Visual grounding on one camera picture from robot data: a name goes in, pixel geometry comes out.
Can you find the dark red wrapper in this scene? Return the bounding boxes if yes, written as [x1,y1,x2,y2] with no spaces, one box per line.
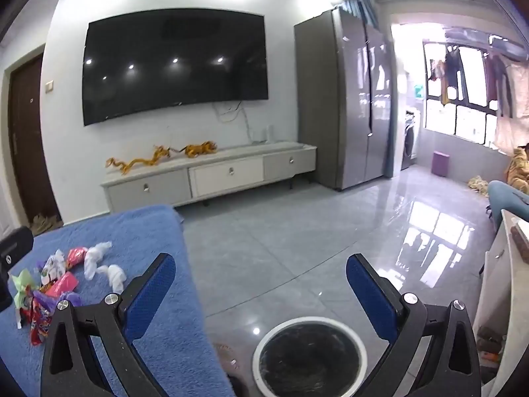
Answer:
[22,298,54,347]

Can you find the blue rug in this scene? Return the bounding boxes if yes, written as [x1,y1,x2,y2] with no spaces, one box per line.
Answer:
[0,204,236,397]

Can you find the long golden dragon ornament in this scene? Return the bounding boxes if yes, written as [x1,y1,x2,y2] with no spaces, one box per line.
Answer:
[105,145,172,173]

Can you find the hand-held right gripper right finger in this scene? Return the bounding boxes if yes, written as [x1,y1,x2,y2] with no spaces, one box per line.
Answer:
[346,253,482,397]

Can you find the beige pile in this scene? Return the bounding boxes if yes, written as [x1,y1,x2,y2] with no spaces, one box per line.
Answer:
[469,176,494,195]

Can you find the white green snack packet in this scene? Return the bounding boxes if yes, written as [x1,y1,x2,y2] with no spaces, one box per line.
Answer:
[40,249,67,286]

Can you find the white-rimmed trash bin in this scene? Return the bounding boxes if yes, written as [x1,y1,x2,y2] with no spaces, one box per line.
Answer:
[252,316,368,397]

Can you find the black wall television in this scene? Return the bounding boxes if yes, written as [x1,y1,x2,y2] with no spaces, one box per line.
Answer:
[83,7,269,127]

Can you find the white side table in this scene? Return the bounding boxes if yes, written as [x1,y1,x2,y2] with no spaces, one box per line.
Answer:
[473,209,529,397]

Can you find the washing machine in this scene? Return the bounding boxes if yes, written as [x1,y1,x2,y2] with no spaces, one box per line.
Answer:
[403,110,420,170]

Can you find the purple wrapper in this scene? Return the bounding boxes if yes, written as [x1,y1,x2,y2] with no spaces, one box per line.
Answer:
[31,289,81,311]

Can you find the yellow cloth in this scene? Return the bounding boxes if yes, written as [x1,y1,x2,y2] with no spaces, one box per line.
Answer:
[508,143,529,193]

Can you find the brown hanging clothes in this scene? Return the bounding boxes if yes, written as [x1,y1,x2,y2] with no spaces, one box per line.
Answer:
[483,52,517,118]

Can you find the white cable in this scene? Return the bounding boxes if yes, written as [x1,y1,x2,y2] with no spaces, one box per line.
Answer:
[213,101,253,141]

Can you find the grey refrigerator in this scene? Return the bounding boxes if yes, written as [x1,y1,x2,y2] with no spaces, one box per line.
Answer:
[293,7,395,193]

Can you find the green wrapper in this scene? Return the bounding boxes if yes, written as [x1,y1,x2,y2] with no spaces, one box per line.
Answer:
[12,269,40,329]

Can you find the white television cabinet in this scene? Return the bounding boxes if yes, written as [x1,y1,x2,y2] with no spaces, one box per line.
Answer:
[100,141,318,216]

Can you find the short golden dragon ornament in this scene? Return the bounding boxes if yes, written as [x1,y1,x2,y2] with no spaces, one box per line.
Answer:
[180,141,218,158]

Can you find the beige slippers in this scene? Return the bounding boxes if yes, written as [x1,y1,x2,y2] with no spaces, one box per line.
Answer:
[31,213,59,234]

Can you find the beige hanging cloth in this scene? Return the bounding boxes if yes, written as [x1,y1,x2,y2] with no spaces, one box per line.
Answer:
[494,66,529,155]

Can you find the window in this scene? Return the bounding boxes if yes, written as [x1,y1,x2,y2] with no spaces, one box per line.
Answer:
[422,33,521,145]

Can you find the dark brown door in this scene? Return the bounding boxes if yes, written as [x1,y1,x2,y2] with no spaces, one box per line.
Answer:
[6,56,62,224]

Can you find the small pink packet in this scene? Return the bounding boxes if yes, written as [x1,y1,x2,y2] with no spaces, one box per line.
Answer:
[66,247,89,269]

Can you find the dark hanging clothes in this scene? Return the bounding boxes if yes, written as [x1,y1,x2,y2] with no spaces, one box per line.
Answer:
[430,45,464,106]

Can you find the purple stool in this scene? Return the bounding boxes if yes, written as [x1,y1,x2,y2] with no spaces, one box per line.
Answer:
[432,151,451,178]

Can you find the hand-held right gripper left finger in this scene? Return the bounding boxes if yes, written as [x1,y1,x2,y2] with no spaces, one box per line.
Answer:
[40,252,176,397]

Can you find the white tissue wad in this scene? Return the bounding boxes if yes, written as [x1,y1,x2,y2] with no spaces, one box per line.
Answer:
[84,241,113,280]
[96,264,127,294]

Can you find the pink snack packet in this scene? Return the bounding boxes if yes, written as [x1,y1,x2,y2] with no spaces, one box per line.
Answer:
[45,272,79,298]

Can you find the blue curtain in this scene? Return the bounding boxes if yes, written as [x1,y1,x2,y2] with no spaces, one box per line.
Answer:
[341,0,379,27]

